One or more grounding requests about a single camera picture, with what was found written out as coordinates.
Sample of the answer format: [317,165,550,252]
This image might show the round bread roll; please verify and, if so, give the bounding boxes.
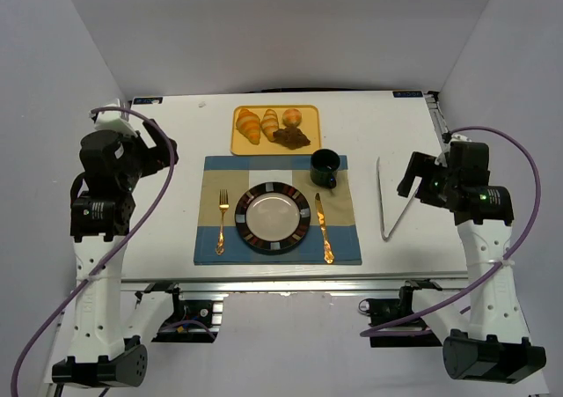
[282,108,303,127]

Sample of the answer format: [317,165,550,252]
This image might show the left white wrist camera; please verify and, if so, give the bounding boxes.
[90,107,136,136]

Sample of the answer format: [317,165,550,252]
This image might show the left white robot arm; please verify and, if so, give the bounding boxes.
[52,120,178,388]

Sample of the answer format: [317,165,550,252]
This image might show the gold knife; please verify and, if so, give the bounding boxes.
[315,193,334,264]

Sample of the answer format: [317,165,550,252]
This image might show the dark rimmed plate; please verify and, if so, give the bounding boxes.
[234,181,311,254]

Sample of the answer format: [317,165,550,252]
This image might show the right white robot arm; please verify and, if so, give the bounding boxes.
[397,141,546,384]

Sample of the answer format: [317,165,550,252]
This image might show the blue beige placemat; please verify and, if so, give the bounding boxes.
[194,155,362,266]

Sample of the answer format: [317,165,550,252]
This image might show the metal tongs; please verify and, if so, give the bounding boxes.
[376,156,419,242]

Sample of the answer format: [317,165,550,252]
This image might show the large striped croissant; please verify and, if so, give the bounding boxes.
[235,108,261,145]

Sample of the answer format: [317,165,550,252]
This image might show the yellow tray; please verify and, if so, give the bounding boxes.
[230,104,322,156]

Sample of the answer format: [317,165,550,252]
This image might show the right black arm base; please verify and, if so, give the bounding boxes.
[358,280,442,349]

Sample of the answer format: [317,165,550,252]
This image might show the dark green mug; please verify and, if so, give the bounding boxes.
[310,149,340,189]

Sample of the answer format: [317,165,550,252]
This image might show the gold fork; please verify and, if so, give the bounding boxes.
[216,189,230,255]

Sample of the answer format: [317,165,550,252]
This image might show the small striped croissant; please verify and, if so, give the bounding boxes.
[260,108,280,142]

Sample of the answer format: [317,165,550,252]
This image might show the dark brown bread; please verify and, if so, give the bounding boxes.
[273,126,311,150]

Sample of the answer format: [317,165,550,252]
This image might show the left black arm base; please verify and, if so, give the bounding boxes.
[135,282,220,343]

